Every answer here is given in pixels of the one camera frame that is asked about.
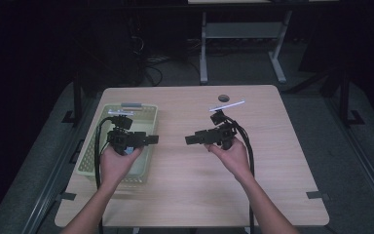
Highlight person's right hand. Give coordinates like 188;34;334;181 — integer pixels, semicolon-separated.
204;136;256;184

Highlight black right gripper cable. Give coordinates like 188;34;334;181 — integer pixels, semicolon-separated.
225;116;256;234

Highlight white metal desk frame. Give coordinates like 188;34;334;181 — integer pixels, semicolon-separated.
199;9;293;85

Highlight person's left hand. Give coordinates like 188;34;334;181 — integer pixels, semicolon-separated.
99;144;144;189

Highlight cream plastic basket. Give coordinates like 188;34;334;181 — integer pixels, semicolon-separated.
76;102;160;184

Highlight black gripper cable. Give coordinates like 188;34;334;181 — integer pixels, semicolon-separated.
225;116;256;234
93;116;115;234

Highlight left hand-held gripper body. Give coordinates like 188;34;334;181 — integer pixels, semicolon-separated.
106;109;145;156

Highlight black metal stand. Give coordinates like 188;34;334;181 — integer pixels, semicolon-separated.
61;70;85;129
338;68;365;129

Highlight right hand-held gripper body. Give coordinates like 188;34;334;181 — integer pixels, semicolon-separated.
204;99;245;150

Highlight black tape strip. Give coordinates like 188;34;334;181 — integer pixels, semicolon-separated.
306;191;330;201
56;192;78;202

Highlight black floor cables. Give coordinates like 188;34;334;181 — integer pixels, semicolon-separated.
131;33;203;88

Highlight aluminium rail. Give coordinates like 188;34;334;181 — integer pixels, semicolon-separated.
326;96;374;226
20;103;94;234

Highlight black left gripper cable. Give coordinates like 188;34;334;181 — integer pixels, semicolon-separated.
93;116;115;234

